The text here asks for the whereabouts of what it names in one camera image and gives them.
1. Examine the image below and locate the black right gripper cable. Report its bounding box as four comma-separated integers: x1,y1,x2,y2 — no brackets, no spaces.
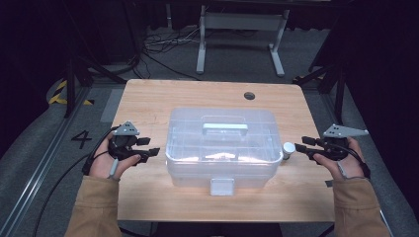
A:
329,139,373,180

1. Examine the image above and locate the person's right hand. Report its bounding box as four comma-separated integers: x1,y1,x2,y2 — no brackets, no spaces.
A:
312,136,367,182

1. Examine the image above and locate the grey left wrist strap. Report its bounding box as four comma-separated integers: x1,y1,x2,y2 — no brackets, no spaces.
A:
108,158,121,181

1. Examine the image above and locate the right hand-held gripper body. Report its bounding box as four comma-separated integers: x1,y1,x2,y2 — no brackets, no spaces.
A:
317,123,370,162

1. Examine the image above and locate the small white bottle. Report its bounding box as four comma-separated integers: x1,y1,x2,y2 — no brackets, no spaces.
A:
282,141,296,161

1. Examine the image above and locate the clear plastic storage box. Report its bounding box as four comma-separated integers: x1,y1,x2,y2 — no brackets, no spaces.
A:
165,107,285,198

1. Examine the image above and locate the yellow black hazard tape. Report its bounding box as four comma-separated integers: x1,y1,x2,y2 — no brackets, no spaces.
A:
48,79,95,107

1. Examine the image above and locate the aluminium floor rail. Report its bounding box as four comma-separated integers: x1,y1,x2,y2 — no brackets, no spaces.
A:
324,93,395,237
0,86,92,237

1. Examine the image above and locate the grey wrist strap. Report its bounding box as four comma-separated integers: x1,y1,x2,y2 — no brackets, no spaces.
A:
108,158,121,181
336,160,364,181

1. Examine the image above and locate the grey right wrist strap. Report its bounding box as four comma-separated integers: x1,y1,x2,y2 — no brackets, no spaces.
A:
336,160,364,181

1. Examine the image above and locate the bundle of floor cables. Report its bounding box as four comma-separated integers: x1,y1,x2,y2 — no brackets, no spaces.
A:
141,26,203,82

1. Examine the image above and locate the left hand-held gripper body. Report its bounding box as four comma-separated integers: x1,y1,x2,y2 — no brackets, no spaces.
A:
108,120,141,162

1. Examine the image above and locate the grey metal desk frame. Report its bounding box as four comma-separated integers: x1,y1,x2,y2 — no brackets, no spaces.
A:
196,4,291,78

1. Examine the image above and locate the person's left hand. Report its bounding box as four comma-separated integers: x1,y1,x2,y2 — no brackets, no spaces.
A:
88,132,142,182

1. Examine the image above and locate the black metal stand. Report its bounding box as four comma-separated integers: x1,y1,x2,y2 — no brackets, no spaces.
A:
293,60,348,125
63,53,127,119

